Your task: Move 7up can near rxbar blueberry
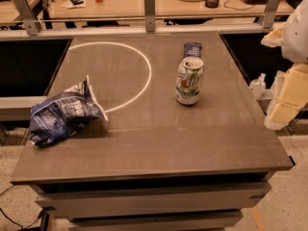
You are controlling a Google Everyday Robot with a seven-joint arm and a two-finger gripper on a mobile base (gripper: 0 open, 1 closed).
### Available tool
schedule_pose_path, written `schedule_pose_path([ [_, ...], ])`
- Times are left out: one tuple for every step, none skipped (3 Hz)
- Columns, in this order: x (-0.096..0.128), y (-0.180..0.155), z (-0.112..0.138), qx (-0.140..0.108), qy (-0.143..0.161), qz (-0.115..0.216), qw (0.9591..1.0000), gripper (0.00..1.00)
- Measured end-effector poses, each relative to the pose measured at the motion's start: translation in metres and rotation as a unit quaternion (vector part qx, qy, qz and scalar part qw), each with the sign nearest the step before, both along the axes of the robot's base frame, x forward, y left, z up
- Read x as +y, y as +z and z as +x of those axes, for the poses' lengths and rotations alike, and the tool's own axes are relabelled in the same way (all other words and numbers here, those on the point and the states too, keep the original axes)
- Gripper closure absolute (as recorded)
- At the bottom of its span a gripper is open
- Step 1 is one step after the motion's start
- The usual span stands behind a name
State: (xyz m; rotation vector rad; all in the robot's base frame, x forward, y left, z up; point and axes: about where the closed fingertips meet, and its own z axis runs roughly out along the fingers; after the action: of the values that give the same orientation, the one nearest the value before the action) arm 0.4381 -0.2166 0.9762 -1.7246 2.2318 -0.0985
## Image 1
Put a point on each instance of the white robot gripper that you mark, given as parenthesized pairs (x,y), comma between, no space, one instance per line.
(297,38)

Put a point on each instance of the green white 7up can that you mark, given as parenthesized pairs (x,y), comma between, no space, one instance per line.
(189,80)

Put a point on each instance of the blue rxbar blueberry bar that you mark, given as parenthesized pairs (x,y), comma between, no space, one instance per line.
(192,49)

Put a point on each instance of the clear sanitizer bottle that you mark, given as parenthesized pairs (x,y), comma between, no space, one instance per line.
(258,86)

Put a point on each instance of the black mesh pen cup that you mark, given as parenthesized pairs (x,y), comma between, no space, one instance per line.
(211,3)

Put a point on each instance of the grey table drawer base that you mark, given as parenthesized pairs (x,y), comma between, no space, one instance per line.
(199,203)

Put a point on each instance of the blue crumpled chip bag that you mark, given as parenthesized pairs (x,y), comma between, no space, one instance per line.
(63,115)

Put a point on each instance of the right metal rail bracket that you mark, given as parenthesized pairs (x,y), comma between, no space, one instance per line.
(267,19)

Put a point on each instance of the metal rail bracket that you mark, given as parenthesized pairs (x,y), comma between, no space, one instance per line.
(30,22)
(149,15)
(267,19)

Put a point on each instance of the middle metal rail bracket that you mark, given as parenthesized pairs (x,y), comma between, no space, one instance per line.
(149,15)

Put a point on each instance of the left metal rail bracket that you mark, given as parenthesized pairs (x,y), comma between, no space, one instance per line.
(30,22)

